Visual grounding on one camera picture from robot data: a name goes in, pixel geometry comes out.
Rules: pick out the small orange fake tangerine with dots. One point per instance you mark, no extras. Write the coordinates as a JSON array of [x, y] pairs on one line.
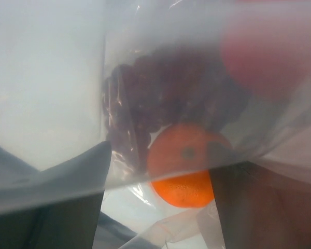
[[177, 161]]

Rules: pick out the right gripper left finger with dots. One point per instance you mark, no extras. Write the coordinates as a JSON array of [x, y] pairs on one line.
[[55, 208]]

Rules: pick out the red fake apple lower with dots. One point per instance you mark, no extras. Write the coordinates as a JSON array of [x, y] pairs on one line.
[[270, 57]]

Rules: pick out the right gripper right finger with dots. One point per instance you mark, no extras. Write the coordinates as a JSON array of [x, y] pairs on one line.
[[259, 208]]

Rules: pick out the clear zip bag orange seal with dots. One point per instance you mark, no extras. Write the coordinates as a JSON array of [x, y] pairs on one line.
[[54, 59]]

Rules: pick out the dark purple fake grapes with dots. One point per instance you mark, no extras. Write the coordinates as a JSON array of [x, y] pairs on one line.
[[174, 84]]

